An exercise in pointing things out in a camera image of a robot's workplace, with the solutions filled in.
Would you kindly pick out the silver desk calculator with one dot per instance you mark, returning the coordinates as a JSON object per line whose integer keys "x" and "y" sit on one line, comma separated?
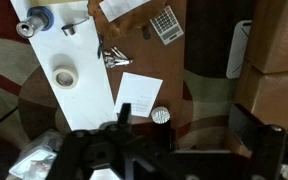
{"x": 166, "y": 25}

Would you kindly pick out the small metal measuring cup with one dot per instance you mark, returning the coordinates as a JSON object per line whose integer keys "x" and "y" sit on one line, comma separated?
{"x": 69, "y": 29}

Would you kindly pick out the masking tape roll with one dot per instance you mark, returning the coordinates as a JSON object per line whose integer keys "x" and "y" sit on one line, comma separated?
{"x": 65, "y": 77}

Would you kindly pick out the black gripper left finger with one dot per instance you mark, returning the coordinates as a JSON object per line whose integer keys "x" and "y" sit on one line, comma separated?
{"x": 125, "y": 115}

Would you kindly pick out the white printed paper sheet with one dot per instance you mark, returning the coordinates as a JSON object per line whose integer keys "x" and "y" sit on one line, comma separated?
{"x": 137, "y": 95}

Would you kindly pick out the beige book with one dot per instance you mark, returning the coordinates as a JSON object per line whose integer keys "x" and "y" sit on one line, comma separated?
{"x": 57, "y": 2}

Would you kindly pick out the dark wood coffee table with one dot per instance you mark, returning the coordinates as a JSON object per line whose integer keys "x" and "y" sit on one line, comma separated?
{"x": 157, "y": 63}

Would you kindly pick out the blue round base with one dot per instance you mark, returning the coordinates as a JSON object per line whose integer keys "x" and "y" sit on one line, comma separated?
{"x": 49, "y": 15}

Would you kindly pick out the round white puck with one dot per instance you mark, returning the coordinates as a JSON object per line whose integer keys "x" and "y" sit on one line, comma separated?
{"x": 160, "y": 115}

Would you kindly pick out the white paper slip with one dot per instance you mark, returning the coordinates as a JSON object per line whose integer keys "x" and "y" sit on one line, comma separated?
{"x": 120, "y": 8}

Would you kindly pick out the clear plastic storage bin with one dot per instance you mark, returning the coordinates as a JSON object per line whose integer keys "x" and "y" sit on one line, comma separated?
{"x": 34, "y": 163}

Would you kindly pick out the silver metal cylinder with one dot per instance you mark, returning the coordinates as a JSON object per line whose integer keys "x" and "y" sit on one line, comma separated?
{"x": 30, "y": 26}

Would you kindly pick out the small black fob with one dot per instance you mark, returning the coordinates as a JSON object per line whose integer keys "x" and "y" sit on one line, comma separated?
{"x": 146, "y": 33}

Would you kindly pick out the bunch of metal keys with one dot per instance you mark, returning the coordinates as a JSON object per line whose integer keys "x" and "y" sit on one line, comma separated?
{"x": 115, "y": 59}

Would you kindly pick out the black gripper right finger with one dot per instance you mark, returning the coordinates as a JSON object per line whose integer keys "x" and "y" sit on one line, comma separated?
{"x": 254, "y": 133}

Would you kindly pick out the brown leather sofa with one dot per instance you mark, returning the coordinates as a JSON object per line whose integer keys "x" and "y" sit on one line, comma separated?
{"x": 274, "y": 50}

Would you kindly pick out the patterned area rug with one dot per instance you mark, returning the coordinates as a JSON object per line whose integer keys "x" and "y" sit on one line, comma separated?
{"x": 4, "y": 83}

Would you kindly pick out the white rectangular board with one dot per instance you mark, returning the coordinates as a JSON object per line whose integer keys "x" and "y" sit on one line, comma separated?
{"x": 80, "y": 96}

